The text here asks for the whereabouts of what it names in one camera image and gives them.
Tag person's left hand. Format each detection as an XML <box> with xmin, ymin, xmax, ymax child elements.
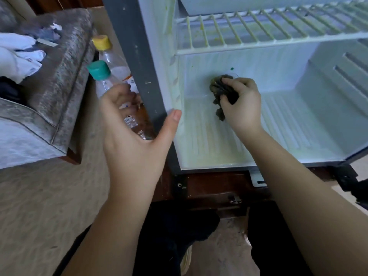
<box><xmin>99</xmin><ymin>83</ymin><xmax>182</xmax><ymax>207</ymax></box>

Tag person's right hand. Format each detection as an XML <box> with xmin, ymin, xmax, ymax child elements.
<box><xmin>217</xmin><ymin>77</ymin><xmax>264</xmax><ymax>136</ymax></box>

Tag dark grey cloth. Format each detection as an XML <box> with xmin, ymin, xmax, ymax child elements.
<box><xmin>209</xmin><ymin>74</ymin><xmax>240</xmax><ymax>122</ymax></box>

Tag green cap water bottle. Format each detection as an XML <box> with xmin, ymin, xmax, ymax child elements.
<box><xmin>87</xmin><ymin>60</ymin><xmax>145</xmax><ymax>138</ymax></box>

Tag grey mini fridge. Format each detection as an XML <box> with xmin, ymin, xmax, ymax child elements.
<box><xmin>102</xmin><ymin>0</ymin><xmax>368</xmax><ymax>176</ymax></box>

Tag orange soda bottle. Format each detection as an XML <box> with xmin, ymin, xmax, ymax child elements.
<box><xmin>91</xmin><ymin>35</ymin><xmax>133</xmax><ymax>84</ymax></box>

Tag person's right forearm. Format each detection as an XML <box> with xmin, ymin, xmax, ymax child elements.
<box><xmin>238</xmin><ymin>128</ymin><xmax>368</xmax><ymax>276</ymax></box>

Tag person's dark trousers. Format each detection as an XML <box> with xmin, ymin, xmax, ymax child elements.
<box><xmin>53</xmin><ymin>199</ymin><xmax>314</xmax><ymax>276</ymax></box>

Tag person's left foot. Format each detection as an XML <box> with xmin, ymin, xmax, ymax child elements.
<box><xmin>180</xmin><ymin>244</ymin><xmax>194</xmax><ymax>276</ymax></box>

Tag dark red wooden stand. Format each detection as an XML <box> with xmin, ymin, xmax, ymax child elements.
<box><xmin>141</xmin><ymin>103</ymin><xmax>346</xmax><ymax>219</ymax></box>

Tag grey velvet sofa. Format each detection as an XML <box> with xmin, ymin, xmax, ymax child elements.
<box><xmin>0</xmin><ymin>0</ymin><xmax>99</xmax><ymax>170</ymax></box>

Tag paper slip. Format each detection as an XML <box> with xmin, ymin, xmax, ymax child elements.
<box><xmin>36</xmin><ymin>38</ymin><xmax>59</xmax><ymax>48</ymax></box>

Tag black garment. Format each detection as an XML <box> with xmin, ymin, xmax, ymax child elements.
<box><xmin>0</xmin><ymin>77</ymin><xmax>25</xmax><ymax>104</ymax></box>

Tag large white garment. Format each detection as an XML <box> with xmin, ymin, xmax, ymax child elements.
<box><xmin>0</xmin><ymin>47</ymin><xmax>47</xmax><ymax>84</ymax></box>

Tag small white garment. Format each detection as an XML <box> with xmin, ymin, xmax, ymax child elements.
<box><xmin>0</xmin><ymin>33</ymin><xmax>36</xmax><ymax>51</ymax></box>

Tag white wire shelf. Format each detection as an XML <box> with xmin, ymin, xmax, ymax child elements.
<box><xmin>174</xmin><ymin>3</ymin><xmax>368</xmax><ymax>55</ymax></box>

